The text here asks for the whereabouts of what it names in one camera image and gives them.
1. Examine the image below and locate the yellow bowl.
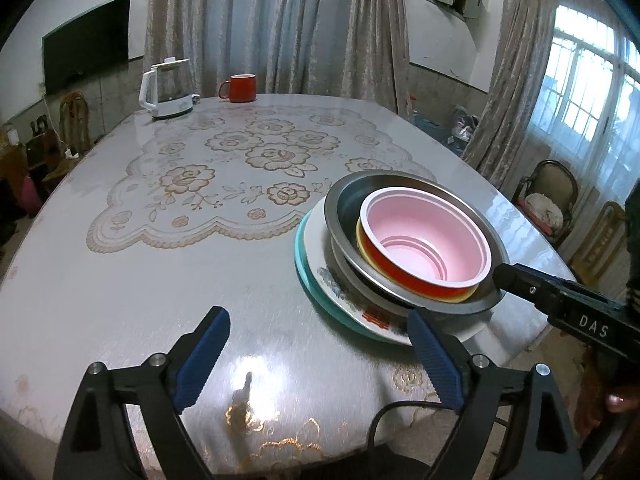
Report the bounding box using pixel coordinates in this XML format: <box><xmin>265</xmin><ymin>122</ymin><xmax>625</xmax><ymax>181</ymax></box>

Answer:
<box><xmin>355</xmin><ymin>220</ymin><xmax>478</xmax><ymax>304</ymax></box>

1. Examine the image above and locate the red bowl pink inside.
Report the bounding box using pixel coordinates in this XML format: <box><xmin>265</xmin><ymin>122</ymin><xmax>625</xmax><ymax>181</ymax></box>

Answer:
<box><xmin>358</xmin><ymin>186</ymin><xmax>492</xmax><ymax>288</ymax></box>

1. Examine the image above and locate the stainless steel bowl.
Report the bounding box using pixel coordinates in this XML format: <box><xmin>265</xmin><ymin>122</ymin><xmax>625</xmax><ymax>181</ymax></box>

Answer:
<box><xmin>324</xmin><ymin>170</ymin><xmax>509</xmax><ymax>315</ymax></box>

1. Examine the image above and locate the right hand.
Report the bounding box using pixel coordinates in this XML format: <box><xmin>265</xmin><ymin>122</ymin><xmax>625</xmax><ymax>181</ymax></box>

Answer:
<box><xmin>605</xmin><ymin>388</ymin><xmax>640</xmax><ymax>413</ymax></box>

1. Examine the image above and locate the armchair with cushion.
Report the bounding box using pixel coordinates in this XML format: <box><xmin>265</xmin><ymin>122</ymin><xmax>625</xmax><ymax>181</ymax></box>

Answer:
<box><xmin>512</xmin><ymin>159</ymin><xmax>579</xmax><ymax>248</ymax></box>

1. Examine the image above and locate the teal plate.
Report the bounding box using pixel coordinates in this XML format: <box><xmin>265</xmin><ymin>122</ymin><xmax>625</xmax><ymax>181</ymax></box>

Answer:
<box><xmin>294</xmin><ymin>211</ymin><xmax>411</xmax><ymax>347</ymax></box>

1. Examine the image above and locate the white floral plate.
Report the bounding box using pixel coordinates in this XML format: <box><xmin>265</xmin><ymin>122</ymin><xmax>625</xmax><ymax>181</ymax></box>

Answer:
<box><xmin>304</xmin><ymin>200</ymin><xmax>410</xmax><ymax>333</ymax></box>

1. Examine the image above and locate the lace floral table mat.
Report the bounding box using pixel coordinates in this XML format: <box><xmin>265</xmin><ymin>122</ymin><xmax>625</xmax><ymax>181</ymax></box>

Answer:
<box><xmin>87</xmin><ymin>103</ymin><xmax>434</xmax><ymax>254</ymax></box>

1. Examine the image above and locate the wooden chair left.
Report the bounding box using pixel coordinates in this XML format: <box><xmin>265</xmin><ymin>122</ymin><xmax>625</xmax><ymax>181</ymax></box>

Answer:
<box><xmin>44</xmin><ymin>91</ymin><xmax>93</xmax><ymax>183</ymax></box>

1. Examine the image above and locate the red mug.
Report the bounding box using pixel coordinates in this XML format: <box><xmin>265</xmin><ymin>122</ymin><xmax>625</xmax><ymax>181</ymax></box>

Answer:
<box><xmin>218</xmin><ymin>74</ymin><xmax>257</xmax><ymax>103</ymax></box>

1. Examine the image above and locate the white electric kettle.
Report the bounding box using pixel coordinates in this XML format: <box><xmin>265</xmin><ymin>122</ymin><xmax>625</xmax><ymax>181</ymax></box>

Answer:
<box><xmin>139</xmin><ymin>56</ymin><xmax>201</xmax><ymax>120</ymax></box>

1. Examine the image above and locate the grey curtain right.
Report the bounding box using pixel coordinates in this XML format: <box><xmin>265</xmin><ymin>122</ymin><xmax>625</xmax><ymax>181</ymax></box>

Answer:
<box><xmin>462</xmin><ymin>0</ymin><xmax>559</xmax><ymax>188</ymax></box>

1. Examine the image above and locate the grey curtain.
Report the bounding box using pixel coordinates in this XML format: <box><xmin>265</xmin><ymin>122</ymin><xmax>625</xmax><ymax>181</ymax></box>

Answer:
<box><xmin>144</xmin><ymin>0</ymin><xmax>411</xmax><ymax>118</ymax></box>
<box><xmin>462</xmin><ymin>0</ymin><xmax>559</xmax><ymax>188</ymax></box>

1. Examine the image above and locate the grey curtain centre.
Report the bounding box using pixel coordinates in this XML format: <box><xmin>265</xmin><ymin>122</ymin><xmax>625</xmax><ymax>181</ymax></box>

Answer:
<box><xmin>144</xmin><ymin>0</ymin><xmax>411</xmax><ymax>118</ymax></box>

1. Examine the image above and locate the black cable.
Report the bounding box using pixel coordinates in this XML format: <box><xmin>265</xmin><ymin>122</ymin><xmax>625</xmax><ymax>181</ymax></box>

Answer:
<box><xmin>366</xmin><ymin>398</ymin><xmax>444</xmax><ymax>453</ymax></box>

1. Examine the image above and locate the black wall television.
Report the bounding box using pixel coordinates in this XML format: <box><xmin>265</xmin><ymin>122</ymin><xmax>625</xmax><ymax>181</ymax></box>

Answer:
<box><xmin>42</xmin><ymin>0</ymin><xmax>131</xmax><ymax>94</ymax></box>

